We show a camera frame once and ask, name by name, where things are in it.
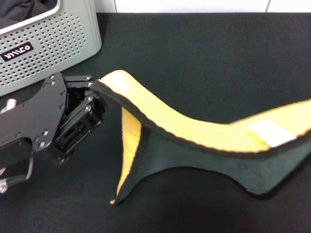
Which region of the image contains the black fabric bundle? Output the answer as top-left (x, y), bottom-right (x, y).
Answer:
top-left (0, 0), bottom-right (60, 21)

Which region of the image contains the silver metal elbow fitting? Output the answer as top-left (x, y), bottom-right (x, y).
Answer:
top-left (0, 98), bottom-right (18, 114)

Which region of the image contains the black tablecloth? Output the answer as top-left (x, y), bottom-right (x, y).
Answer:
top-left (0, 12), bottom-right (311, 233)

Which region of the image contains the grey perforated storage box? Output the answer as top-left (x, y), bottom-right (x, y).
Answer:
top-left (0, 0), bottom-right (102, 97)

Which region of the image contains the grey yellow black-edged towel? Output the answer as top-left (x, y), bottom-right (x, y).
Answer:
top-left (91, 69), bottom-right (311, 205)

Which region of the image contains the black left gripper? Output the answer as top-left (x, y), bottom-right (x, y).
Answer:
top-left (0, 72), bottom-right (108, 170)

